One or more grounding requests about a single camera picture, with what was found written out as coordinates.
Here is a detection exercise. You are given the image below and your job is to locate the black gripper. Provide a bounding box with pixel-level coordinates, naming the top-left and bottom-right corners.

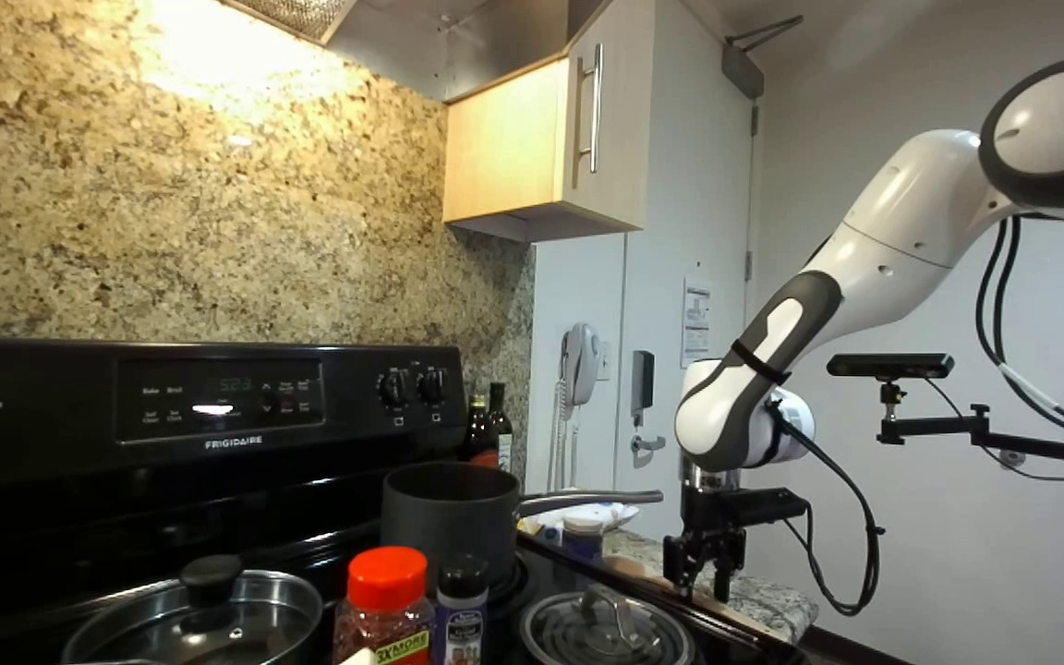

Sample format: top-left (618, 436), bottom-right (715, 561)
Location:
top-left (662, 462), bottom-right (745, 605)

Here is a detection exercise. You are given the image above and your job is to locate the blue jar with white lid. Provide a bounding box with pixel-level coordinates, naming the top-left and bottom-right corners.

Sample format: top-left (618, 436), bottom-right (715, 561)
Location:
top-left (557, 513), bottom-right (604, 558)

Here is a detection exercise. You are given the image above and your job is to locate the black door lock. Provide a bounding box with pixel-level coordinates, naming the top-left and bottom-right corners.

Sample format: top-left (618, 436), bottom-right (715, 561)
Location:
top-left (628, 349), bottom-right (662, 428)

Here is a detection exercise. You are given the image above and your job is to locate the paper notice sheet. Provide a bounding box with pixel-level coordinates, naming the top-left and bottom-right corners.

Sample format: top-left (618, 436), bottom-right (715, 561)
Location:
top-left (677, 276), bottom-right (715, 369)

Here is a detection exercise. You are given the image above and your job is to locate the black-cap spice bottle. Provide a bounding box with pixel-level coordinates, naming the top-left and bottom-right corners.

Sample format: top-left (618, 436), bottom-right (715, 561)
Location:
top-left (432, 553), bottom-right (492, 665)

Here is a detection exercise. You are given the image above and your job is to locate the dark glass bottle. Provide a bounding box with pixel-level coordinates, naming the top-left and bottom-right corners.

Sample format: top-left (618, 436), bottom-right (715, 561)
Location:
top-left (485, 382), bottom-right (516, 472)

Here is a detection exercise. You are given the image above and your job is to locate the red-cap spice bottle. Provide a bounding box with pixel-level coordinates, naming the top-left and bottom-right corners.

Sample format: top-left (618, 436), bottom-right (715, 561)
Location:
top-left (328, 545), bottom-right (434, 665)

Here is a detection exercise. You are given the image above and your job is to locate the white door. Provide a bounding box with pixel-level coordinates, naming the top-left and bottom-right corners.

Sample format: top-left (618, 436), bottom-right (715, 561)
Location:
top-left (614, 0), bottom-right (761, 547)

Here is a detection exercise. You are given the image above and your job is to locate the steel pan with glass lid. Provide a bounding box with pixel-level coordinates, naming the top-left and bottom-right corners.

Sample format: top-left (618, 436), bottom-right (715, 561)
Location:
top-left (60, 552), bottom-right (328, 665)

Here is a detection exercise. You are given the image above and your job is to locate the grey door closer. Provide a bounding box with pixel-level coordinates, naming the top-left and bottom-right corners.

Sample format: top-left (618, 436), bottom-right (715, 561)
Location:
top-left (715, 13), bottom-right (805, 104)

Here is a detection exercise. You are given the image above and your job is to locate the steel range hood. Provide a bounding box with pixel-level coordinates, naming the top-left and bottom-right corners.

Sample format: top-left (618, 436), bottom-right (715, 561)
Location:
top-left (213, 0), bottom-right (609, 104)

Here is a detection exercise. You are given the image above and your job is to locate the black electric stove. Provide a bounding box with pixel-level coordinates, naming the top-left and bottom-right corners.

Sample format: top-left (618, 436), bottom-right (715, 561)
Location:
top-left (0, 335), bottom-right (805, 665)

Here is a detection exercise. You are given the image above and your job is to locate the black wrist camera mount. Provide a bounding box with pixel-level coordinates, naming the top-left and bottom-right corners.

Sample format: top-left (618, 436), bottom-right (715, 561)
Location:
top-left (735, 486), bottom-right (814, 529)

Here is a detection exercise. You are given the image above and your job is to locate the coil burner with chrome ring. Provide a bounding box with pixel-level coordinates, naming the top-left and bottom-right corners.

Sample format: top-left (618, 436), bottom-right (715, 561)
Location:
top-left (513, 589), bottom-right (699, 665)

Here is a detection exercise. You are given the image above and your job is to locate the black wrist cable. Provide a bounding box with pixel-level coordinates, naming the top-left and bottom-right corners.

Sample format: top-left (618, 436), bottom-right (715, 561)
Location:
top-left (763, 398), bottom-right (885, 621)

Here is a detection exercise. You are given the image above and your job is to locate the white wall intercom phone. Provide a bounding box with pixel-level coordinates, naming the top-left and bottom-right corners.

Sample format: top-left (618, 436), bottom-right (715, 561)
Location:
top-left (554, 322), bottom-right (602, 413)

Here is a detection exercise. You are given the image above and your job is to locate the black pot with steel handle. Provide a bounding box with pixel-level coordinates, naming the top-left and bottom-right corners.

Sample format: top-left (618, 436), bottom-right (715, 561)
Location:
top-left (376, 459), bottom-right (665, 593)

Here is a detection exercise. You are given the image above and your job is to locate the black stereo camera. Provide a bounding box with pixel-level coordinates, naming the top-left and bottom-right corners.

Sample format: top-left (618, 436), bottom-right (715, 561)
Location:
top-left (823, 351), bottom-right (958, 382)

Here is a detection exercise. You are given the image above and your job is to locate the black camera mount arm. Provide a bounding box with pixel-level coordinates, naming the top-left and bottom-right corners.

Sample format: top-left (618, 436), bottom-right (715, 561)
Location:
top-left (873, 377), bottom-right (1064, 472)

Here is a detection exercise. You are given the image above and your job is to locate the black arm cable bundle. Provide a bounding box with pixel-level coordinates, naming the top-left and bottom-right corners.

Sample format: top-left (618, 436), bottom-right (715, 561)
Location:
top-left (972, 214), bottom-right (1064, 452)

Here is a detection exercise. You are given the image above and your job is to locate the wooden wall cabinet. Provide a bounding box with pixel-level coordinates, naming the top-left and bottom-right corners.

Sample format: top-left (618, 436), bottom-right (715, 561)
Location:
top-left (439, 0), bottom-right (658, 243)

